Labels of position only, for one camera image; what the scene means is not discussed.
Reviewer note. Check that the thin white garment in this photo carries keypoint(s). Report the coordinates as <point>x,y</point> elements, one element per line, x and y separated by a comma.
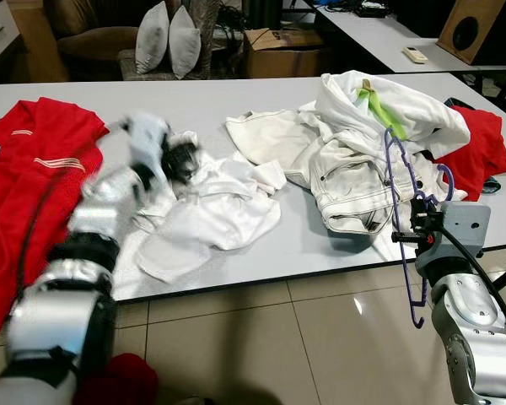
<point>228,211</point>

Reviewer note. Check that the purple hanger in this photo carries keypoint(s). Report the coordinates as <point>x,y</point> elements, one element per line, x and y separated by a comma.
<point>415,316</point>

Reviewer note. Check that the brown cardboard box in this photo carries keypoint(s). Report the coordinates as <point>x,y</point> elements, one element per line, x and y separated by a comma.
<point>282,55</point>

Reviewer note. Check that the brown armchair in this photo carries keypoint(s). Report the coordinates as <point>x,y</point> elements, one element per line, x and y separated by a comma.
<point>93,42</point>

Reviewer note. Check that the white remote control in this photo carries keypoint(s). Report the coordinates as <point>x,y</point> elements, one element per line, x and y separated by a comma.
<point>416,55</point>

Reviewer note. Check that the grey pillow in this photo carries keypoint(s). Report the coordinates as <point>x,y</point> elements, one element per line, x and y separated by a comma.
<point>184,42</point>
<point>152,38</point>

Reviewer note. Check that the white hooded top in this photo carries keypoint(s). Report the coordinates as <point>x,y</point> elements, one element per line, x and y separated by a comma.
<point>422,122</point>

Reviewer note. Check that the black device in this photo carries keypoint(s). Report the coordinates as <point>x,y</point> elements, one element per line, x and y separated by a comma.
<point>371,8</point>

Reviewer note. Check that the cream cloth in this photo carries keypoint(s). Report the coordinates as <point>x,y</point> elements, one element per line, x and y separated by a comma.
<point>266,139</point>

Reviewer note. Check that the white denim garment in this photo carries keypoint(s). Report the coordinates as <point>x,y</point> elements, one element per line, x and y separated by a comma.
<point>346,190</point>

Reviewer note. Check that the wooden speaker box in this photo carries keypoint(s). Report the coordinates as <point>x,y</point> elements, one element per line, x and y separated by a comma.
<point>472,29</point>

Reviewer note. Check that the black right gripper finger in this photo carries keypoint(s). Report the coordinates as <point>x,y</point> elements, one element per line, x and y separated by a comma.
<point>424,207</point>

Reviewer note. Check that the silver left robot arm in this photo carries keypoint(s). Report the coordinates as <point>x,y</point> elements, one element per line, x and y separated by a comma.
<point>59,312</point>

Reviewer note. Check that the red garment with white stripes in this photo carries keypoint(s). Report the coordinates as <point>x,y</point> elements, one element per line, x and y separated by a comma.
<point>34,194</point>

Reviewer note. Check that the lime green hanger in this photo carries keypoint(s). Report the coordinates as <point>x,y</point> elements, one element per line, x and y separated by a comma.
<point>379,108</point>

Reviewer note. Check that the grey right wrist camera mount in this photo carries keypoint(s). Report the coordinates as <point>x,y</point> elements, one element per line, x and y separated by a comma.
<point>465,228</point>

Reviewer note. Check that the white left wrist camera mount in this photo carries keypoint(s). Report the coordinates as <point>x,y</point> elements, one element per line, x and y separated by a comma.
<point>148,139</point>

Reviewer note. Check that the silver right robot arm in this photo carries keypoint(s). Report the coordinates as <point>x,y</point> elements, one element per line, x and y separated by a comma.
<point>472,337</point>

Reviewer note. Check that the grey patterned curtain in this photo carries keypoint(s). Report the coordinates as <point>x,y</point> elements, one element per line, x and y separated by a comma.
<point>207,21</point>

